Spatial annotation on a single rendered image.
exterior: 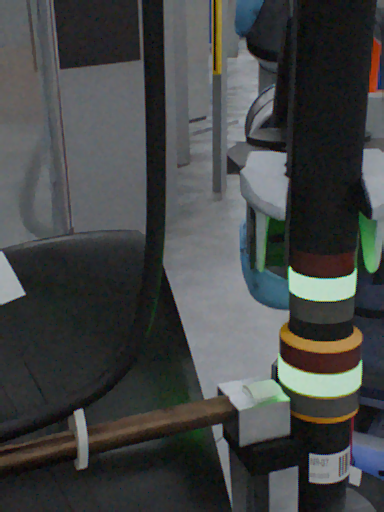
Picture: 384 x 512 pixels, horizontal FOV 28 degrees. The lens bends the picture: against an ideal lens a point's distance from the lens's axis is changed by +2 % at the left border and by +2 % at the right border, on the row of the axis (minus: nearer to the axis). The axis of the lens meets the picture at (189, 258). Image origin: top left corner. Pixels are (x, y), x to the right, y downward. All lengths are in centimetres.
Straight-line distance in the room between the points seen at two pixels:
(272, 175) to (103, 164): 436
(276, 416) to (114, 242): 18
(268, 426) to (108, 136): 438
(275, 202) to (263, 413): 11
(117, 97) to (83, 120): 32
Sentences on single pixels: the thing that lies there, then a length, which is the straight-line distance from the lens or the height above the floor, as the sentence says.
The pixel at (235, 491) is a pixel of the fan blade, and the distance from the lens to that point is 70.
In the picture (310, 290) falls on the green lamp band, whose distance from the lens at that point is 39.
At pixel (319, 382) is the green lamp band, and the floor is 140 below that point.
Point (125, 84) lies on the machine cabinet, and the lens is 485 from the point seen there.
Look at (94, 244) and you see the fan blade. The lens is 51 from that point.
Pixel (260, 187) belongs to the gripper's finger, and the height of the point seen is 150.
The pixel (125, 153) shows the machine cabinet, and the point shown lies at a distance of 489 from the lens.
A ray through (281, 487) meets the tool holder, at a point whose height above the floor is 134.
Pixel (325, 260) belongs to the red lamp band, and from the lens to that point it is 39.
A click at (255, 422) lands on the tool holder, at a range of 41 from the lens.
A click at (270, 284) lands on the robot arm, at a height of 135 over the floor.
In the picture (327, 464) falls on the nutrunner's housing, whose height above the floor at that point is 135.
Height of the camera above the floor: 160
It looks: 19 degrees down
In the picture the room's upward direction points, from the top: 1 degrees counter-clockwise
